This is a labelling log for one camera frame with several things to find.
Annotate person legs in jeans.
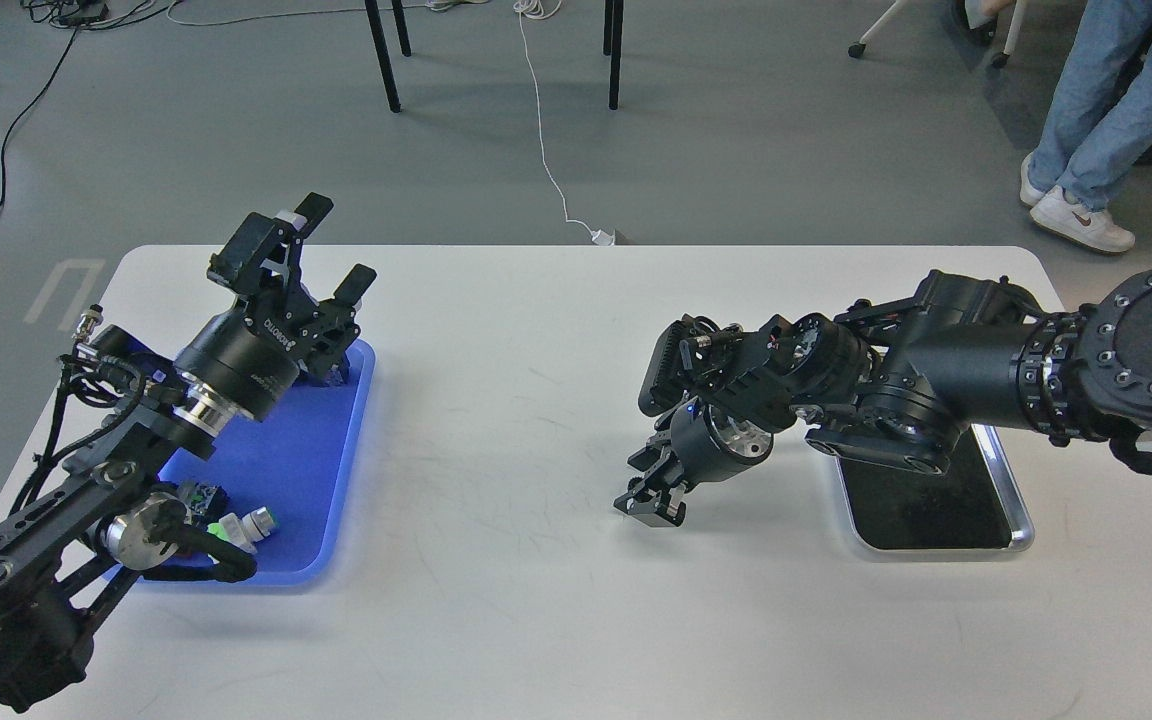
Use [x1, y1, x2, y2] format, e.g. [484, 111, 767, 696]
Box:
[1020, 1, 1152, 255]

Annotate blue plastic tray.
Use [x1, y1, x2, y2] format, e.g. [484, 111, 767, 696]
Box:
[159, 340, 376, 591]

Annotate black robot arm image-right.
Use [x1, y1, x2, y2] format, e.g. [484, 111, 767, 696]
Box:
[614, 270, 1152, 526]

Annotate white chair base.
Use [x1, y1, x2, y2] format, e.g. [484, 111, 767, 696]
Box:
[849, 0, 1026, 69]

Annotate white power cable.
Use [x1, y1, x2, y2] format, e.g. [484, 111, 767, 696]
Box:
[513, 0, 617, 247]

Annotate black table leg right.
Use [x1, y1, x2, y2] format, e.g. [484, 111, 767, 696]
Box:
[602, 0, 626, 111]

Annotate black green contact block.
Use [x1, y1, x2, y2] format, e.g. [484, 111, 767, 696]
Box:
[177, 480, 229, 521]

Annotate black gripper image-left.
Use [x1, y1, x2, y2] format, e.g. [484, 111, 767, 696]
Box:
[174, 194, 378, 420]

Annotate green white push button switch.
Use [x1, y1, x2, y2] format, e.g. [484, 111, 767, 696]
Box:
[206, 506, 279, 555]

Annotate silver metal tray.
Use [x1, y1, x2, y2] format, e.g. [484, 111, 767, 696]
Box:
[835, 425, 1036, 562]

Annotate black table leg left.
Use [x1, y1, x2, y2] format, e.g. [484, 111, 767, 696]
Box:
[364, 0, 412, 113]

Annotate black table leg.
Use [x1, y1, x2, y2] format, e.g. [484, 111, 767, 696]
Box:
[364, 0, 412, 113]
[602, 0, 626, 111]

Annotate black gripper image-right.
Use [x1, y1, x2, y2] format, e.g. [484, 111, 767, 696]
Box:
[613, 400, 774, 526]

